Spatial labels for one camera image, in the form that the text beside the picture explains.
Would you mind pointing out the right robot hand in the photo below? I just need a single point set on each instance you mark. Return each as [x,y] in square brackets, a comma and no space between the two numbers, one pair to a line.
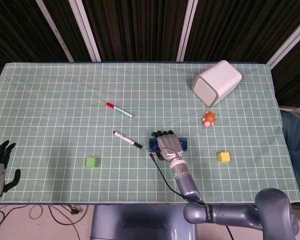
[170,146]

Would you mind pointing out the blue glasses case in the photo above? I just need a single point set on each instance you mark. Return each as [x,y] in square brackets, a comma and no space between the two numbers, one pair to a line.
[153,145]

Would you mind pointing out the black capped whiteboard marker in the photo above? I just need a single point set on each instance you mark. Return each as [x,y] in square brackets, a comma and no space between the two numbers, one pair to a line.
[126,139]

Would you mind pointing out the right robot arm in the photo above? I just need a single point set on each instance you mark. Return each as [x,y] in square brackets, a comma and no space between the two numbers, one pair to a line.
[187,185]

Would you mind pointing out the white rounded box appliance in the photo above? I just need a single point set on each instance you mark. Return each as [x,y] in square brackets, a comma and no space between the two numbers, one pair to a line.
[218,80]

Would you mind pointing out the pink turtle toy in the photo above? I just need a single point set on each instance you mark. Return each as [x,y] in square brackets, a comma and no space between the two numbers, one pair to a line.
[210,118]

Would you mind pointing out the yellow cube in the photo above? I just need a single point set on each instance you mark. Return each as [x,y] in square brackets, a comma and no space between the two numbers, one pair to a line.
[224,157]

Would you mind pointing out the red capped whiteboard marker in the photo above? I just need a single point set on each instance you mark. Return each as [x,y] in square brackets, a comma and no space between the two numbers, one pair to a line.
[120,110]

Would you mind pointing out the green cube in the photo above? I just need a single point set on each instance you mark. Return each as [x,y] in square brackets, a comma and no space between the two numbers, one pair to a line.
[92,162]

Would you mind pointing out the blue grey robot torso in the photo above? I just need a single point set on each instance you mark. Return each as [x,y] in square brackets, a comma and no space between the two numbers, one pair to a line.
[142,222]

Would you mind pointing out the power plug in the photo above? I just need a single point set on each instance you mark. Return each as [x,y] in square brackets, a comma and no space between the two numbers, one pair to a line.
[75,210]

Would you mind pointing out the green checked tablecloth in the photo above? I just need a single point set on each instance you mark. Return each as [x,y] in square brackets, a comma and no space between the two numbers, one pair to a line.
[65,100]

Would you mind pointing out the person in blue jeans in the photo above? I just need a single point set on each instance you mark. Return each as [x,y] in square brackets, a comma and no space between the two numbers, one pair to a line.
[297,140]

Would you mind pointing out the white partition post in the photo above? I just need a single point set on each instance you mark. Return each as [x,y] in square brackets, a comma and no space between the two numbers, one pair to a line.
[86,31]
[55,31]
[187,30]
[287,43]

